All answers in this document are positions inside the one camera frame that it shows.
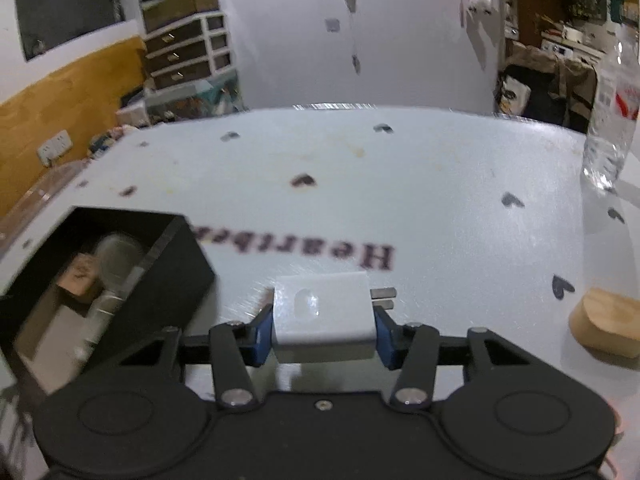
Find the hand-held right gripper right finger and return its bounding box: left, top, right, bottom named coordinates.
left=374, top=305, right=551, bottom=411

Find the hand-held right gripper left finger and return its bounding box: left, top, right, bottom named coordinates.
left=85, top=305, right=275, bottom=412

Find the white charger adapter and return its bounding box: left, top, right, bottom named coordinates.
left=271, top=271, right=398, bottom=363

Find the black storage box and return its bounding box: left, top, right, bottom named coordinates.
left=0, top=205, right=217, bottom=402

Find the oval wooden box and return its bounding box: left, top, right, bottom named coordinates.
left=568, top=287, right=640, bottom=361

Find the patterned storage box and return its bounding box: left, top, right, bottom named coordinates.
left=117, top=72, right=247, bottom=127

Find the white tote bag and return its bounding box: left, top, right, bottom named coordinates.
left=494, top=73, right=532, bottom=116

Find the white power outlet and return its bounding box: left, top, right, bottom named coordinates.
left=37, top=129, right=74, bottom=167

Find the white drawer unit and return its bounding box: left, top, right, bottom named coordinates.
left=142, top=9, right=232, bottom=92

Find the chair with draped cloth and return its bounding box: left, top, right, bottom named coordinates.
left=499, top=44, right=599, bottom=134

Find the clear water bottle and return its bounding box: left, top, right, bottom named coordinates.
left=579, top=34, right=640, bottom=194

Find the glass fish tank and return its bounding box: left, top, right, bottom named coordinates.
left=138, top=0, right=221, bottom=34

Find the dark window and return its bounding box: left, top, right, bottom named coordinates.
left=13, top=0, right=126, bottom=62

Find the wooden wall panel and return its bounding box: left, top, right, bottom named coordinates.
left=0, top=34, right=149, bottom=222

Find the hanging charging cable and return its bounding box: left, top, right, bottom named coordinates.
left=346, top=0, right=362, bottom=77

